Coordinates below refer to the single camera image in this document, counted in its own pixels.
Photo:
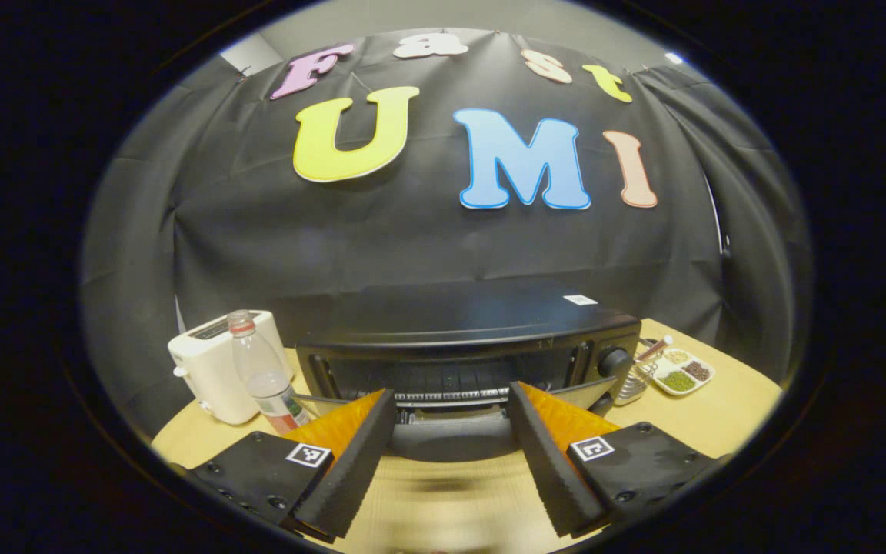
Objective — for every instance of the pile of red beans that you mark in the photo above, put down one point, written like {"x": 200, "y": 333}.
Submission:
{"x": 697, "y": 370}

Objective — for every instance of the clear plastic water bottle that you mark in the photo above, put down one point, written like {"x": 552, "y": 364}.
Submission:
{"x": 262, "y": 369}

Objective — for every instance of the white divided plate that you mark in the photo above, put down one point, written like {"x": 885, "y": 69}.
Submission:
{"x": 703, "y": 385}

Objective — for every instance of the pile of green beans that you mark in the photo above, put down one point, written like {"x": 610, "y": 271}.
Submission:
{"x": 677, "y": 380}

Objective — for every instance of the black electric oven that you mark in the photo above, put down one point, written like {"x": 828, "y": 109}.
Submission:
{"x": 474, "y": 315}

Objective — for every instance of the pile of yellow beans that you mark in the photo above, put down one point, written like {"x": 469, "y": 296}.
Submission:
{"x": 676, "y": 355}

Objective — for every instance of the white toaster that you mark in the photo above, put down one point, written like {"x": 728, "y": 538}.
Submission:
{"x": 204, "y": 377}

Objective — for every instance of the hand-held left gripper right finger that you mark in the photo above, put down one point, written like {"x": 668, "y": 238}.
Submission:
{"x": 547, "y": 462}

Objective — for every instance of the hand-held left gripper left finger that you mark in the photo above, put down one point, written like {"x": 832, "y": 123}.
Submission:
{"x": 354, "y": 469}

